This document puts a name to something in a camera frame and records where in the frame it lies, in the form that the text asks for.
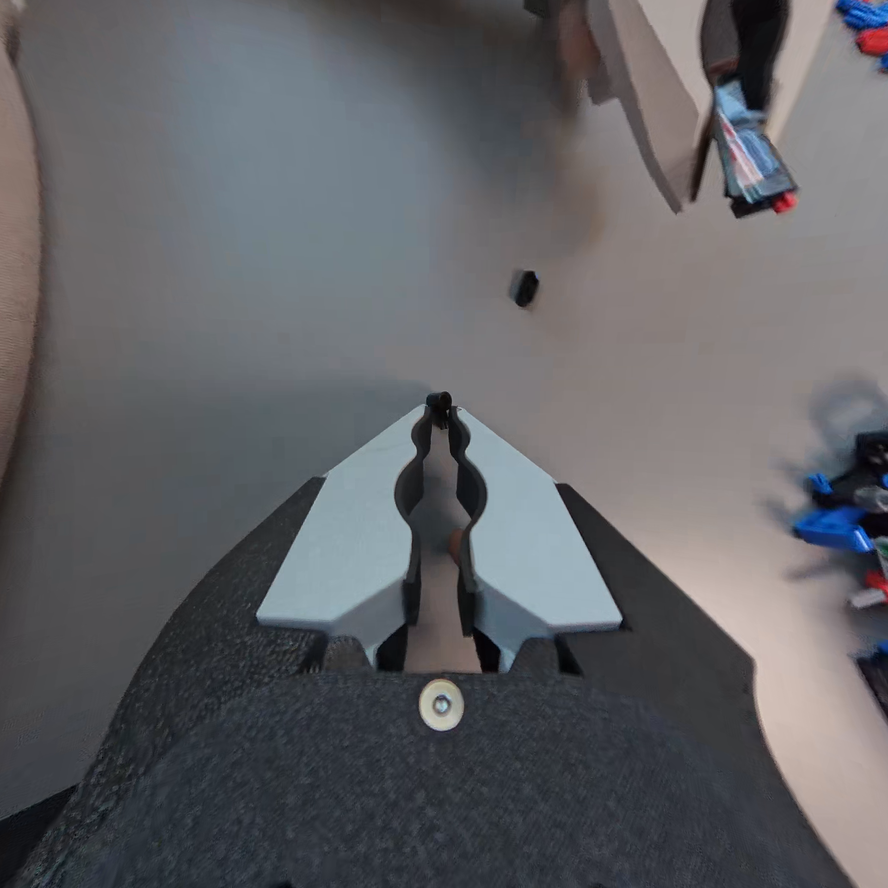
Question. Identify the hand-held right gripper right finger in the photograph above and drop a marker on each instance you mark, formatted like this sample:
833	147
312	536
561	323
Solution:
541	555

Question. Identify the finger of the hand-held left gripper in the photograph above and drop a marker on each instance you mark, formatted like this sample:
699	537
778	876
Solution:
659	90
805	41

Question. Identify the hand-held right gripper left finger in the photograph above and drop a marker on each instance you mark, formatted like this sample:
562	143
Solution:
340	555

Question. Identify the black printed brick panel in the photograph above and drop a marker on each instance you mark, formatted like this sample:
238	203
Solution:
749	152

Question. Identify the red brick pin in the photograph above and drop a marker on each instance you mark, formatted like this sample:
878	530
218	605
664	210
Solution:
785	203

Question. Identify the black brick pin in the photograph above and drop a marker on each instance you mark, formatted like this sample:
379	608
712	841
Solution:
526	288
438	401

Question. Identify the grey desk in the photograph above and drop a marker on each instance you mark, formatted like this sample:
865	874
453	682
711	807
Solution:
277	243

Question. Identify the person's left hand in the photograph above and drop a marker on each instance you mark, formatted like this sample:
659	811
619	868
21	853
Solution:
579	62

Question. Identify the person's right hand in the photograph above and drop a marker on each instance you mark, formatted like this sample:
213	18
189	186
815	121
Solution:
455	542

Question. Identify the pile of small brick pieces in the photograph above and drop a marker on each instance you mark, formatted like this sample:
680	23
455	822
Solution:
867	28

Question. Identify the brick toy car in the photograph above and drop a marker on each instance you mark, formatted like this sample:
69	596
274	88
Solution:
832	527

